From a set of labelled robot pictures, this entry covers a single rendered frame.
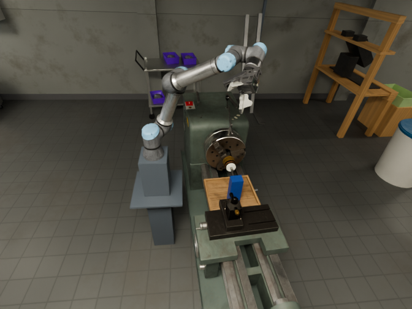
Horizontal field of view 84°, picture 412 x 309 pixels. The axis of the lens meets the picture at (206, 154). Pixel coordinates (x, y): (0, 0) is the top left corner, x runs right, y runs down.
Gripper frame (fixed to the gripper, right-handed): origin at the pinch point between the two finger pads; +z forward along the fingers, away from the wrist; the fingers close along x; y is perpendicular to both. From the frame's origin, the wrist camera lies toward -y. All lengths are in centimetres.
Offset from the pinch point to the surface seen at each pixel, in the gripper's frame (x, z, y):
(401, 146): 246, -140, 77
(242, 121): 63, -38, -34
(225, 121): 55, -32, -43
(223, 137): 51, -14, -36
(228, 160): 60, 0, -31
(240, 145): 65, -17, -29
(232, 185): 59, 18, -20
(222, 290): 91, 79, -20
